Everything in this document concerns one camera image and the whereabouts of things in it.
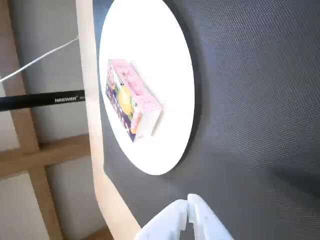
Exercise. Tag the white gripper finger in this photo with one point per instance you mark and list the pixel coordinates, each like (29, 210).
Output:
(167, 222)
(207, 220)

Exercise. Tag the black Neewer stand pole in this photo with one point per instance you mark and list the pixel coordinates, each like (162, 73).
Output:
(37, 100)

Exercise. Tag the white round dish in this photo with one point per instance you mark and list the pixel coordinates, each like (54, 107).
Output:
(165, 50)

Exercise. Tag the dark grey textured mat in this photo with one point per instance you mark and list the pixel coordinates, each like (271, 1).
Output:
(262, 100)

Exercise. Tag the pink candy box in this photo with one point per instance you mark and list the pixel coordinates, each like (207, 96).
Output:
(130, 95)

